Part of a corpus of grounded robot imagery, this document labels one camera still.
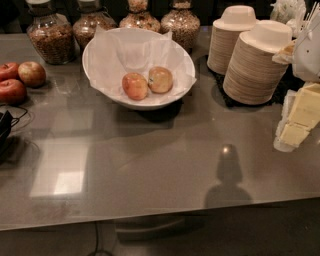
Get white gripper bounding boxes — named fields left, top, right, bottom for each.
left=272, top=13, right=320, bottom=152

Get right apple in bowl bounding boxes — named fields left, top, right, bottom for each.
left=148, top=66, right=173, bottom=94

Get apple in bowl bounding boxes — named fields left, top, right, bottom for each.
left=148, top=66, right=173, bottom=94
left=122, top=72, right=148, bottom=101

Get white bowl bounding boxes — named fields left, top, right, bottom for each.
left=81, top=27, right=197, bottom=112

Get left apple in bowl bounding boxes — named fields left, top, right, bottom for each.
left=122, top=72, right=148, bottom=101

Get yellow-red apple on table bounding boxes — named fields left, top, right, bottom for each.
left=18, top=61, right=46, bottom=88

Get red apple front left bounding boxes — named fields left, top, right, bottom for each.
left=0, top=79, right=27, bottom=105

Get red apple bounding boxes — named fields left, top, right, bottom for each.
left=0, top=62, right=19, bottom=81
left=0, top=79, right=27, bottom=105

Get red apple far left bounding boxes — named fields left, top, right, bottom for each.
left=0, top=62, right=19, bottom=81

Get front stack paper bowls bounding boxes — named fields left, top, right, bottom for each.
left=223, top=20, right=292, bottom=105

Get stack paper bowls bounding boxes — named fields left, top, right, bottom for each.
left=223, top=20, right=292, bottom=105
left=207, top=5, right=257, bottom=75

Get rear stack paper bowls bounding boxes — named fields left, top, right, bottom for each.
left=207, top=5, right=257, bottom=75

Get glass cereal jar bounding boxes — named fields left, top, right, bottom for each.
left=26, top=0, right=75, bottom=65
left=161, top=0, right=200, bottom=52
left=119, top=0, right=161, bottom=32
left=73, top=0, right=117, bottom=50

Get white paper liner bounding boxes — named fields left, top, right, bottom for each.
left=87, top=25, right=198, bottom=103

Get glass cereal jar far left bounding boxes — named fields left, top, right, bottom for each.
left=26, top=0, right=75, bottom=65

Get black device with cable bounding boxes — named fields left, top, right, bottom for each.
left=0, top=104, right=31, bottom=155

